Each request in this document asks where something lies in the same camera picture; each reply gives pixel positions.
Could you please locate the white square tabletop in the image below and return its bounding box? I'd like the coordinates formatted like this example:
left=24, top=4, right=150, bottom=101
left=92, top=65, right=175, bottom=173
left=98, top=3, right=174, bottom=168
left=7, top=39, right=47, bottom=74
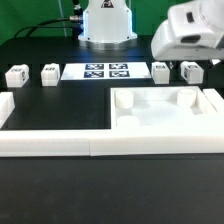
left=110, top=86, right=224, bottom=129

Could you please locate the white front fence bar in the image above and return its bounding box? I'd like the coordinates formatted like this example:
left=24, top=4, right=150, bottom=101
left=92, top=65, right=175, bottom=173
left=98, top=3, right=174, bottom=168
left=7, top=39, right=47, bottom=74
left=0, top=127, right=224, bottom=157

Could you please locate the white sheet with markers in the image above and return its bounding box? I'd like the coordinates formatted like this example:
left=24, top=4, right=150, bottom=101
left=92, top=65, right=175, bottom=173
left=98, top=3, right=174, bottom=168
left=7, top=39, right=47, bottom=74
left=61, top=62, right=151, bottom=80

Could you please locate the white right fence block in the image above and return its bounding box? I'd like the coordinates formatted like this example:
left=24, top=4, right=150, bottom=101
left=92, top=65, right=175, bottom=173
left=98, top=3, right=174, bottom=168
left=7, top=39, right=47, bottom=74
left=203, top=89, right=224, bottom=115

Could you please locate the white fence block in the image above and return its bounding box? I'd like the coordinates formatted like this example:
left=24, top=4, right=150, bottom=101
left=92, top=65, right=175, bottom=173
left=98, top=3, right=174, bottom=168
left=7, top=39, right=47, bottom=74
left=203, top=89, right=224, bottom=115
left=0, top=92, right=15, bottom=129

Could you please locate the white left fence block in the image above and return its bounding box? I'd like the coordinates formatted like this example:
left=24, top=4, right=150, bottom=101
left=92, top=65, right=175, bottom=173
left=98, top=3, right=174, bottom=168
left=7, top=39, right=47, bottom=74
left=0, top=92, right=15, bottom=129

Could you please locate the black cable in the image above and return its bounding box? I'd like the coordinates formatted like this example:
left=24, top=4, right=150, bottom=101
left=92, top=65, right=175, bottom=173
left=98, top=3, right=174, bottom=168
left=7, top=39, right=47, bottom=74
left=13, top=16, right=83, bottom=38

